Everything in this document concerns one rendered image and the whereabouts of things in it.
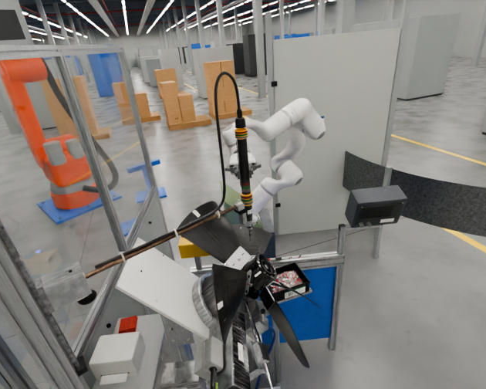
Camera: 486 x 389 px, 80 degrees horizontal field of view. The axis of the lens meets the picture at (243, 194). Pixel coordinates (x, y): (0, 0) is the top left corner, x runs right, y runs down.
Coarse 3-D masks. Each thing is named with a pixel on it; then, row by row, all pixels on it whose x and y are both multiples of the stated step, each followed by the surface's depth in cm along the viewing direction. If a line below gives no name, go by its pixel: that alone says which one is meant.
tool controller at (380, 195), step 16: (352, 192) 154; (368, 192) 153; (384, 192) 152; (400, 192) 152; (352, 208) 156; (368, 208) 150; (384, 208) 151; (400, 208) 152; (352, 224) 158; (368, 224) 156; (384, 224) 160
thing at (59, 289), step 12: (72, 264) 79; (48, 276) 75; (60, 276) 75; (72, 276) 75; (84, 276) 76; (36, 288) 71; (48, 288) 72; (60, 288) 73; (72, 288) 75; (84, 288) 77; (48, 300) 73; (60, 300) 74; (72, 300) 76
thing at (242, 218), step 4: (236, 204) 107; (240, 204) 107; (244, 204) 107; (236, 208) 107; (240, 208) 107; (244, 208) 108; (240, 212) 107; (244, 212) 108; (240, 216) 110; (244, 216) 109; (252, 216) 115; (240, 220) 111; (244, 220) 110; (252, 220) 112; (256, 220) 112; (244, 224) 111; (248, 224) 110; (252, 224) 111
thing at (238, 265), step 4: (240, 248) 115; (236, 252) 114; (240, 252) 114; (244, 252) 115; (232, 256) 113; (236, 256) 113; (240, 256) 114; (244, 256) 114; (248, 256) 115; (228, 260) 112; (232, 260) 112; (236, 260) 113; (244, 260) 114; (228, 264) 112; (232, 264) 112; (236, 264) 112; (240, 264) 113; (244, 264) 113; (236, 268) 112; (240, 268) 112
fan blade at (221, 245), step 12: (204, 204) 119; (216, 204) 122; (192, 216) 113; (204, 228) 112; (216, 228) 114; (228, 228) 116; (192, 240) 109; (204, 240) 111; (216, 240) 112; (228, 240) 114; (216, 252) 111; (228, 252) 112
